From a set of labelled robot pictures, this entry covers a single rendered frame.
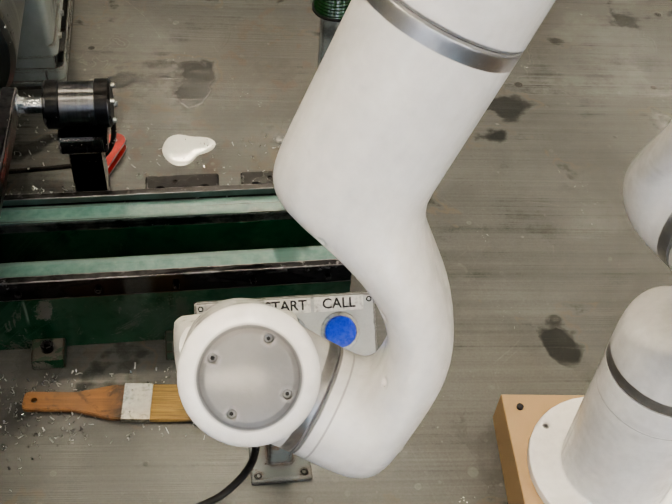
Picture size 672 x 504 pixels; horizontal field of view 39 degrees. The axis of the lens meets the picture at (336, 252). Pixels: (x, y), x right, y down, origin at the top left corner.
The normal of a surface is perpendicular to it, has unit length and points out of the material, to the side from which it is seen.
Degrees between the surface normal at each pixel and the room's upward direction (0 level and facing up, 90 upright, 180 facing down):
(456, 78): 81
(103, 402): 0
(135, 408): 0
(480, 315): 0
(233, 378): 39
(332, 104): 65
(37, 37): 90
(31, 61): 90
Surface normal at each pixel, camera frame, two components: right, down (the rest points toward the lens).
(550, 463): 0.09, -0.71
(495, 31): 0.29, 0.65
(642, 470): -0.15, 0.69
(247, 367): 0.14, -0.03
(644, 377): -0.71, 0.45
